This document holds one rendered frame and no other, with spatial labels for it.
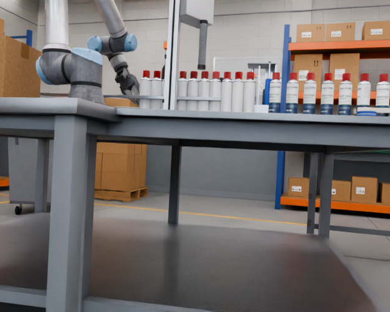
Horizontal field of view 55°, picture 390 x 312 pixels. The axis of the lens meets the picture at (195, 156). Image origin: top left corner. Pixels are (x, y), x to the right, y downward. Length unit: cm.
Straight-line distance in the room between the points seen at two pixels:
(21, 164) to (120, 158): 159
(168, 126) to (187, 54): 549
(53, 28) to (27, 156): 252
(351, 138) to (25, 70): 129
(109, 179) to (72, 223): 424
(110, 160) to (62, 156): 424
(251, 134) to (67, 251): 60
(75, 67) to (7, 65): 28
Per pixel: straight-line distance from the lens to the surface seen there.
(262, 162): 611
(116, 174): 525
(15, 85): 170
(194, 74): 179
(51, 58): 159
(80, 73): 150
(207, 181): 630
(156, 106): 180
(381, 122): 114
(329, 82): 177
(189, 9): 171
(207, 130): 114
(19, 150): 405
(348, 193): 536
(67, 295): 110
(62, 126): 105
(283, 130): 113
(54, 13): 164
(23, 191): 408
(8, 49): 168
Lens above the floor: 71
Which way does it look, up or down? level
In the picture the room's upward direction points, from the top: 3 degrees clockwise
